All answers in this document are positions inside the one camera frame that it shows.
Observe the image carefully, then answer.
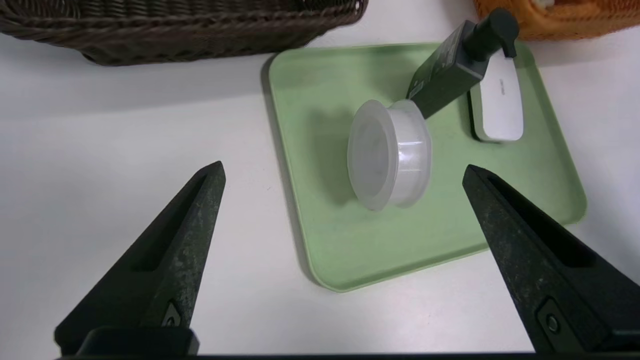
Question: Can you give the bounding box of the dark brown wicker basket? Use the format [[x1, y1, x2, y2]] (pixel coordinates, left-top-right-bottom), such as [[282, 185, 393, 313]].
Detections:
[[0, 0, 368, 67]]

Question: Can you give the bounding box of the dark green pump bottle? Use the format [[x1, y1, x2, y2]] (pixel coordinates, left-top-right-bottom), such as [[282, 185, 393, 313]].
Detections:
[[406, 7, 520, 120]]

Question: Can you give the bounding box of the light green plastic tray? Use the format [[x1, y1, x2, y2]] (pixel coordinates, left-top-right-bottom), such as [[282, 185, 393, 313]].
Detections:
[[267, 42, 588, 293]]

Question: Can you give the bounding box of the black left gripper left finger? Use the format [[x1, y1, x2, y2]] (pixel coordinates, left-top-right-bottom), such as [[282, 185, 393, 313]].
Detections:
[[54, 161, 227, 355]]

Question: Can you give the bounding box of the white round plastic container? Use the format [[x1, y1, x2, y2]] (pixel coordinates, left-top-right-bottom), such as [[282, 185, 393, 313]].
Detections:
[[346, 99, 433, 212]]

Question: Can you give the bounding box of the white rectangular case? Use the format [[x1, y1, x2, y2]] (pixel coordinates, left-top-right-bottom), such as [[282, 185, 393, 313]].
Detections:
[[470, 50, 525, 143]]

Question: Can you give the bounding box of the orange wicker basket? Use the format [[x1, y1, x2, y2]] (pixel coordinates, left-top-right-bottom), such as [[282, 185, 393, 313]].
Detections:
[[472, 0, 640, 42]]

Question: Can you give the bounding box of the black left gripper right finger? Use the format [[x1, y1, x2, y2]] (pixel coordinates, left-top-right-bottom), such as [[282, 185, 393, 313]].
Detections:
[[462, 165, 640, 355]]

